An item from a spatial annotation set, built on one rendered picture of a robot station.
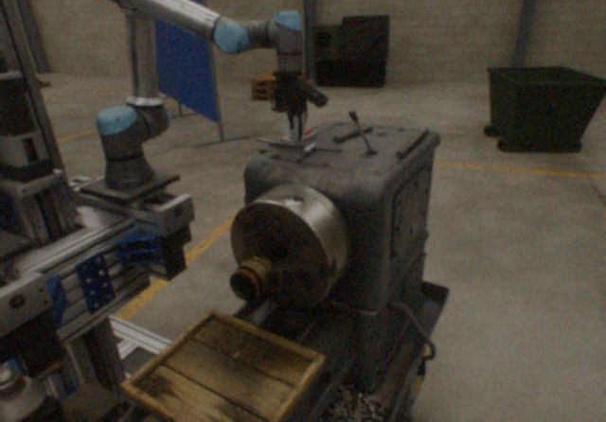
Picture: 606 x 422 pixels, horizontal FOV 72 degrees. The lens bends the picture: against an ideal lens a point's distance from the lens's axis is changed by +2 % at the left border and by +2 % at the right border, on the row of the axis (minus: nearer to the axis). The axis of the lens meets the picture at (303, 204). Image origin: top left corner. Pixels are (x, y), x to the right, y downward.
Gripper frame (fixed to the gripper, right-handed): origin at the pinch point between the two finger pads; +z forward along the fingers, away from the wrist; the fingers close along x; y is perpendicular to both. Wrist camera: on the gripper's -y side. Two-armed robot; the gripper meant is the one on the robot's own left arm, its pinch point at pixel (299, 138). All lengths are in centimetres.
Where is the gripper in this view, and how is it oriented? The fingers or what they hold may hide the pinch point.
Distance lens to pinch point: 128.5
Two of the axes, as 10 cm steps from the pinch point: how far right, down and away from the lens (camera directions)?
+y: -8.6, -1.9, 4.8
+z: 0.4, 9.0, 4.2
